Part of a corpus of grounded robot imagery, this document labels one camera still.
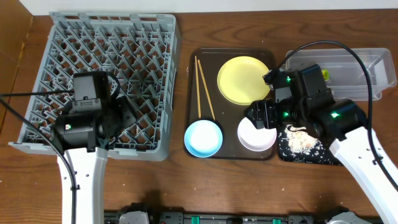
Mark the green snack wrapper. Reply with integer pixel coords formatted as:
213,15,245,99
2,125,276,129
322,69,330,81

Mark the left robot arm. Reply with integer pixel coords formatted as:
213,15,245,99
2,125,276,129
51,72,136,223

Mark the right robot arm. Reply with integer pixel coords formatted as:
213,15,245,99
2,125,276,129
244,64,397,223

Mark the spilled rice food waste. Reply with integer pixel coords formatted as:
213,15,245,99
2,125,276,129
278,124,324,157

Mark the black waste tray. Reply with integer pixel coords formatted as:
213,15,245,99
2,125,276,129
277,126,341,166

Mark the yellow round plate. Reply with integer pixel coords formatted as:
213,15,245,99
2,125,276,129
217,56,270,105

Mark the dark brown serving tray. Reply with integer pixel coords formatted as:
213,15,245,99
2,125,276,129
186,47,275,161

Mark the grey plastic dish rack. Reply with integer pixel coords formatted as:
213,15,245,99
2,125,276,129
12,12,180,161

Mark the light blue bowl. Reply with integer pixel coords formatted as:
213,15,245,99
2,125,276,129
183,119,223,158

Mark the right wooden chopstick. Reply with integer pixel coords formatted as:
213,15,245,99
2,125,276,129
197,59,216,121

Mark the wooden chopstick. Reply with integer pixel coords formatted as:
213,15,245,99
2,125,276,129
197,59,216,121
195,55,201,118

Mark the clear plastic bin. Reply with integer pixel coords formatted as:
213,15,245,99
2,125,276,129
283,48,397,101

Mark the left wooden chopstick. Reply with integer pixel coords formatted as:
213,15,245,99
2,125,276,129
195,55,201,118

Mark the black equipment rail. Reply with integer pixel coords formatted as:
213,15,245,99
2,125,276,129
104,203,382,224

